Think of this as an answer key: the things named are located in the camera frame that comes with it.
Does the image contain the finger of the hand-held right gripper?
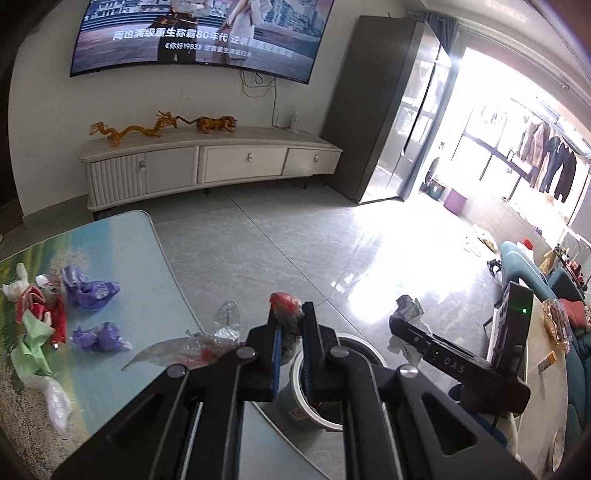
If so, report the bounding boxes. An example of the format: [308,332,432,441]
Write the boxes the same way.
[389,316,437,358]

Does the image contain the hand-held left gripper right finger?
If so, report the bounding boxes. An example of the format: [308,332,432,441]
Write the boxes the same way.
[300,302,539,480]

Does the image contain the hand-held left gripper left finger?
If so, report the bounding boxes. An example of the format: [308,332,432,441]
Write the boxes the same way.
[53,307,293,480]

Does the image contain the white patterned wrapper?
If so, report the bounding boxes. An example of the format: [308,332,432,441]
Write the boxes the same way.
[388,294,426,366]

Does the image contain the white round trash bin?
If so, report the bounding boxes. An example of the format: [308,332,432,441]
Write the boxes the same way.
[290,335,386,432]

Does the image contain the clear red plastic wrapper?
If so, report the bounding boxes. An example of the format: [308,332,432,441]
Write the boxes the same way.
[121,292,305,376]

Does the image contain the large purple wrapper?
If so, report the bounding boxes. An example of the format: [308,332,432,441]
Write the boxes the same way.
[62,264,122,312]

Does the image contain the red white snack bag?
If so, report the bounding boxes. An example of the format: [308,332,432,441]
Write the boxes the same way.
[16,284,68,347]

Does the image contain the person's right hand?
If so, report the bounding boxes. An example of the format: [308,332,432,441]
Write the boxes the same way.
[475,410,522,462]

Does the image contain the beige side table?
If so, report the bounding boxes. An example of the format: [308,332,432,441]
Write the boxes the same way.
[519,295,575,476]

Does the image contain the teal sofa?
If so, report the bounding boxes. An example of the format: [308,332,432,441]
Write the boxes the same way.
[499,240,591,462]

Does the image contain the red cushion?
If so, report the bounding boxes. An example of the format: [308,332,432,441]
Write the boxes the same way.
[566,300,589,333]

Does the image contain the purple bucket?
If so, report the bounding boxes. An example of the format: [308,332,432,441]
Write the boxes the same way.
[443,188,468,215]

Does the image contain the small purple wrapper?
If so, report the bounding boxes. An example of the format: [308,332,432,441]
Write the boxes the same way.
[71,322,132,354]

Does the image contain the landscape printed table cover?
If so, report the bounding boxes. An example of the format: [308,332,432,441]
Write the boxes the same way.
[0,210,324,480]

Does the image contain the white television cabinet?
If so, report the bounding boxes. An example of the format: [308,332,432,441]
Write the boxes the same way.
[78,126,343,221]

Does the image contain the dark tall cabinet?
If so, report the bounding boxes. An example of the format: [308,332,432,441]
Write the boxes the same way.
[321,15,455,205]

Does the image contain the clear plastic bag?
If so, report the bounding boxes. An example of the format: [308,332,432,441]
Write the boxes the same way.
[28,376,75,435]

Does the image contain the hanging clothes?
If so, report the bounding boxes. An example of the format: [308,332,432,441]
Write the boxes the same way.
[515,115,579,204]

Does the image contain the golden tiger figurine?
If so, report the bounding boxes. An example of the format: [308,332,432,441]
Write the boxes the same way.
[191,115,239,134]

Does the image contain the silver wrapper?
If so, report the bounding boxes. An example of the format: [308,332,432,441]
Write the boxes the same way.
[36,273,63,296]

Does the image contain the green wrapper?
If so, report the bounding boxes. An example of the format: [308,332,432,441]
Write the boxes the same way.
[10,311,55,386]

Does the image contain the golden dragon figurine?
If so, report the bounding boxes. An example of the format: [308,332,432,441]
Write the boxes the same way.
[89,111,192,148]

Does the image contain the white crumpled wrapper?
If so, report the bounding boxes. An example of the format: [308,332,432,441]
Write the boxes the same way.
[2,263,31,303]

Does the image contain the grey curtain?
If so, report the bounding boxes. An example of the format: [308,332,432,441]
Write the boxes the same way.
[424,11,461,58]

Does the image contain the television cable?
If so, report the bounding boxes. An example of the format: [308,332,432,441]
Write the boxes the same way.
[240,69,283,128]

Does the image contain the wall television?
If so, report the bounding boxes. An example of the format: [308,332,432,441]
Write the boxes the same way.
[69,0,337,85]

